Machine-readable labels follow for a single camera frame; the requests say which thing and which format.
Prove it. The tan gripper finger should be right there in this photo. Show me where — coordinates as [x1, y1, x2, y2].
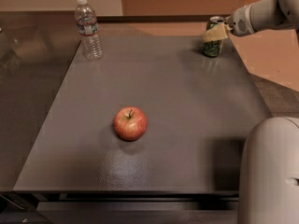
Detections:
[201, 23, 233, 42]

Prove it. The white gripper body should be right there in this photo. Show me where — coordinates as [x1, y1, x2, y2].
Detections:
[226, 4, 255, 37]

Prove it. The green soda can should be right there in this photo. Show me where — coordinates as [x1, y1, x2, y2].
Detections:
[203, 16, 226, 58]

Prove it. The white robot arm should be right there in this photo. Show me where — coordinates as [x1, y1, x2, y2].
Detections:
[201, 0, 299, 224]

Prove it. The clear plastic water bottle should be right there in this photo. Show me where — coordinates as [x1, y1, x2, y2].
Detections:
[75, 0, 103, 61]

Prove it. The red apple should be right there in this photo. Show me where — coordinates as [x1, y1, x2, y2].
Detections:
[113, 106, 148, 141]

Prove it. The dark table drawer front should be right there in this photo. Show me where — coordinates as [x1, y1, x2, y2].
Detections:
[37, 202, 237, 224]

